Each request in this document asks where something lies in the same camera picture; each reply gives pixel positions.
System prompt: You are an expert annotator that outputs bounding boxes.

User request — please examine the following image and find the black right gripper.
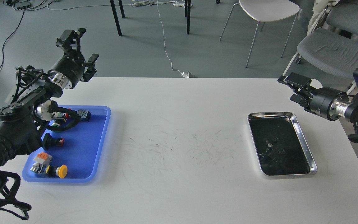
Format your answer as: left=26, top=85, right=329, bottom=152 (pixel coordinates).
left=277, top=72, right=352, bottom=121

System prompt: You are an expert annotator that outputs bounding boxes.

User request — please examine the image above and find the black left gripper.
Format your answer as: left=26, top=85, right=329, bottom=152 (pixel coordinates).
left=48, top=28, right=99, bottom=89

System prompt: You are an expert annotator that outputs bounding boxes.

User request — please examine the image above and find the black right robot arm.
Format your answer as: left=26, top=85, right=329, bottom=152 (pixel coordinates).
left=278, top=68, right=358, bottom=144

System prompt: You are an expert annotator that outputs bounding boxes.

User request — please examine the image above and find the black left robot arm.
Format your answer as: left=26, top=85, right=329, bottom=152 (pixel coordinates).
left=0, top=28, right=98, bottom=220

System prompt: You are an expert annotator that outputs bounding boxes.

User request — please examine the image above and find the grey cushioned chair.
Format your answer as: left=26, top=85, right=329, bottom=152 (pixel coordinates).
left=283, top=27, right=358, bottom=79
left=310, top=0, right=358, bottom=36

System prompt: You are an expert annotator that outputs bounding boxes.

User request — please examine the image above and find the grey black contact block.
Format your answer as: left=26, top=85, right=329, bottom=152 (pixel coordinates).
left=76, top=109, right=91, bottom=122

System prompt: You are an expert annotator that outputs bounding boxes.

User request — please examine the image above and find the silver metal tray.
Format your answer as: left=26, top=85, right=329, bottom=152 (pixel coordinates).
left=247, top=112, right=317, bottom=178

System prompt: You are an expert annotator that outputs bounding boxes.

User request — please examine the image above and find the black table leg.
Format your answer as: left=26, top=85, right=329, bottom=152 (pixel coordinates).
left=118, top=0, right=126, bottom=19
left=185, top=0, right=191, bottom=35
left=109, top=0, right=122, bottom=36

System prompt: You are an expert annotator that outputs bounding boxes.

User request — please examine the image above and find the black power strip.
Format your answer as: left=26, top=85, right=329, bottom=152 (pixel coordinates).
left=3, top=0, right=32, bottom=10

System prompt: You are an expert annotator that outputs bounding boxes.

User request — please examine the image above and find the white chair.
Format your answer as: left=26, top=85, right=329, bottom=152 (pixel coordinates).
left=219, top=0, right=300, bottom=68

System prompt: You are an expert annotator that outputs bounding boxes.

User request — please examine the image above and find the blue plastic tray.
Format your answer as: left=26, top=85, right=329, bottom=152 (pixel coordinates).
left=22, top=105, right=111, bottom=183

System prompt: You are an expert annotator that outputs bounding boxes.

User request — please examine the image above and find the orange white contact block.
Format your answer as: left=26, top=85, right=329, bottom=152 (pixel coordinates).
left=33, top=152, right=53, bottom=165

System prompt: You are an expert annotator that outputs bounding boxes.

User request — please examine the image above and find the black selector switch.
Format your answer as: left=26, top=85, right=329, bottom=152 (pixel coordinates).
left=42, top=133, right=65, bottom=151

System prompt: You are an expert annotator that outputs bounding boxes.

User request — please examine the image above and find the white floor cable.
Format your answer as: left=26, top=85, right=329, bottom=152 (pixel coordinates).
left=47, top=0, right=195, bottom=78

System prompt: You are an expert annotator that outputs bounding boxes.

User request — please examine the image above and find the yellow push button switch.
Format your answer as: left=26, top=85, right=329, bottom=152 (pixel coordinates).
left=30, top=164, right=68, bottom=179

